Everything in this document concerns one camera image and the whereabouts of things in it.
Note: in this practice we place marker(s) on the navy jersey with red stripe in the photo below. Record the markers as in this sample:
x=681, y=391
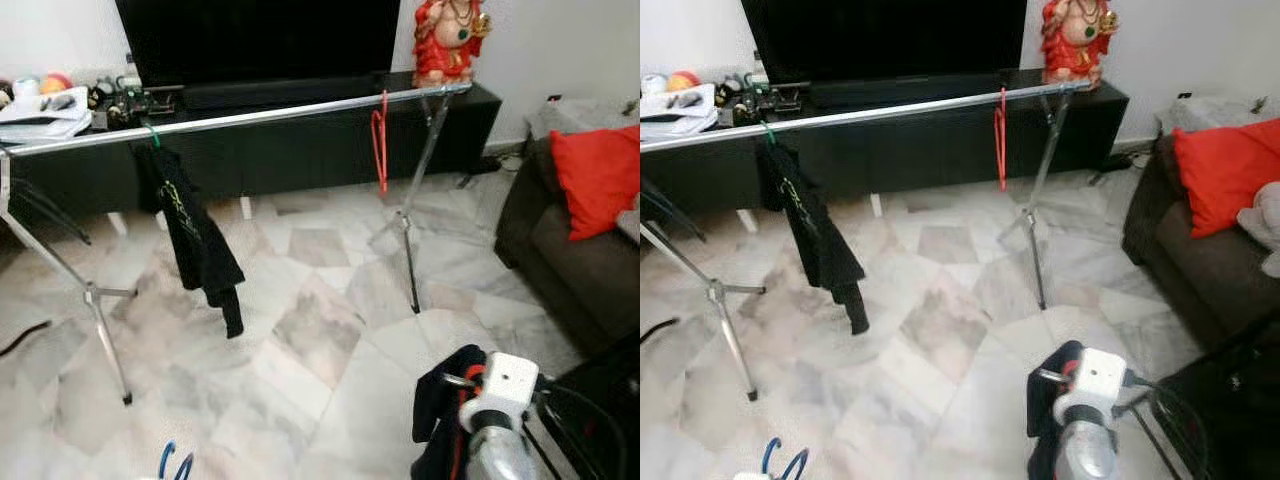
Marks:
x=435, y=420
x=1045, y=420

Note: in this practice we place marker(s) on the blue plastic hanger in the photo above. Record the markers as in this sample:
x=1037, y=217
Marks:
x=164, y=460
x=768, y=455

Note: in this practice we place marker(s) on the red plastic hanger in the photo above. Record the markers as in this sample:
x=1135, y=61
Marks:
x=380, y=150
x=1001, y=140

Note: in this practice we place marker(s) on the green plastic hanger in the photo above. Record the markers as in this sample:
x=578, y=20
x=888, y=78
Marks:
x=153, y=135
x=768, y=130

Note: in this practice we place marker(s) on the black folding chair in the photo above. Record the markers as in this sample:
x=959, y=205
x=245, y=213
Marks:
x=600, y=420
x=1230, y=420

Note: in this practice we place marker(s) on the dark brown sofa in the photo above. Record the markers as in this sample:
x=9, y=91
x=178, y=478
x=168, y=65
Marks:
x=1200, y=280
x=570, y=270

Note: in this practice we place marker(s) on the red cushion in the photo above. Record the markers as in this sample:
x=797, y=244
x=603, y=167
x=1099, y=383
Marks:
x=1225, y=170
x=600, y=180

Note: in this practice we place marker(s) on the black printed t-shirt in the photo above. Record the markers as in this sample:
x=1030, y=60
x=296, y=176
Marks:
x=195, y=240
x=815, y=240

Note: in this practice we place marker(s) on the white lace covered side table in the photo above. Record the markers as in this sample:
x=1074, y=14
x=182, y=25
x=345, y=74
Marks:
x=580, y=115
x=1215, y=112

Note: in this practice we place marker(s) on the silver metal clothes rack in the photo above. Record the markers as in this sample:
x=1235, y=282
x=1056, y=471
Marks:
x=880, y=113
x=250, y=117

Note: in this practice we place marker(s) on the black soundbar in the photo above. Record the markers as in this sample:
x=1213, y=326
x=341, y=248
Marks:
x=280, y=95
x=900, y=92

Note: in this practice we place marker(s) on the red laughing buddha statue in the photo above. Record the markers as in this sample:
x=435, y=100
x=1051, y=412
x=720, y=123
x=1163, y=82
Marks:
x=450, y=50
x=1078, y=50

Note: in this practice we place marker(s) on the white paper stack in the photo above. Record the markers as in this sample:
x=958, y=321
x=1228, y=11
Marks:
x=40, y=122
x=675, y=118

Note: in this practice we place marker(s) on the white round toy ball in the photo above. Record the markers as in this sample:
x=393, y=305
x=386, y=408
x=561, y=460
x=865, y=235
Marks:
x=25, y=86
x=655, y=84

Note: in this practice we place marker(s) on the black computer mouse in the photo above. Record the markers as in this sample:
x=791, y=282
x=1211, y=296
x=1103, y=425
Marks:
x=688, y=99
x=60, y=101

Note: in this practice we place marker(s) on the yellow red toy ball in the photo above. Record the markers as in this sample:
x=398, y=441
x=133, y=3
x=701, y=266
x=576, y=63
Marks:
x=684, y=80
x=56, y=83

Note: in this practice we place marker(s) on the black flat television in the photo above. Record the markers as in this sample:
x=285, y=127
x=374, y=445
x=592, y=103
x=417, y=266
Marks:
x=260, y=40
x=880, y=40

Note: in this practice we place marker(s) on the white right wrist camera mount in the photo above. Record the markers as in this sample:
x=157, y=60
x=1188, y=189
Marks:
x=505, y=385
x=1095, y=380

